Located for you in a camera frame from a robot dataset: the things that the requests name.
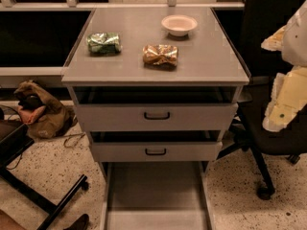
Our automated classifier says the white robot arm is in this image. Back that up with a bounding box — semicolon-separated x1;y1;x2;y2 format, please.
261;1;307;132

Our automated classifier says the brown bag on floor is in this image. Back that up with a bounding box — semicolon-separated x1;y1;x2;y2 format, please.
13;80;75;139

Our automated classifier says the crushed orange can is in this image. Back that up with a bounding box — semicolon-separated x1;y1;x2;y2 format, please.
143;45;178;66

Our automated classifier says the grey drawer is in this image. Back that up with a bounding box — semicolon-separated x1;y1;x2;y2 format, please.
99;162;215;230
91;130;222;162
74;86;237;131

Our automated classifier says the bottom grey drawer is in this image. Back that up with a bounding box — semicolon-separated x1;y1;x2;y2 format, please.
99;162;215;230

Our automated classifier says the black middle drawer handle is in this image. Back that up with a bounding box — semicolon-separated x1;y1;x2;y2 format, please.
145;149;167;156

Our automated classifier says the middle grey drawer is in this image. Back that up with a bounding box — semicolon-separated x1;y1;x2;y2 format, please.
91;130;222;162

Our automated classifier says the grey drawer cabinet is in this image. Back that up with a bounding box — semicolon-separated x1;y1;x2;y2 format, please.
62;7;248;170

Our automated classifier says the black office chair right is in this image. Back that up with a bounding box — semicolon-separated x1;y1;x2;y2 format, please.
220;0;307;200

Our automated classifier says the black drawer handle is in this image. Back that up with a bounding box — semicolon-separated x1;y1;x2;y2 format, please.
143;112;171;121
145;149;167;156

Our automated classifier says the top grey drawer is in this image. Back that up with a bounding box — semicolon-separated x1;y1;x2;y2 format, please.
74;86;237;131

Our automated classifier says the white paper bowl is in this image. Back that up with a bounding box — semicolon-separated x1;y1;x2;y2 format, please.
161;15;198;36

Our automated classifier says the crushed green can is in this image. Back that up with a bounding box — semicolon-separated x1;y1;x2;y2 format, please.
86;33;122;55

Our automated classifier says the black top drawer handle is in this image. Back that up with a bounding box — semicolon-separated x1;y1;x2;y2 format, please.
143;112;171;121

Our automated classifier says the black chair base left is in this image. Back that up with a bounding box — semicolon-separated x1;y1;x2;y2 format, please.
0;118;89;230

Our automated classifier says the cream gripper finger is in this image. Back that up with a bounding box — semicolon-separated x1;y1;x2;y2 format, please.
262;66;307;132
261;27;285;51

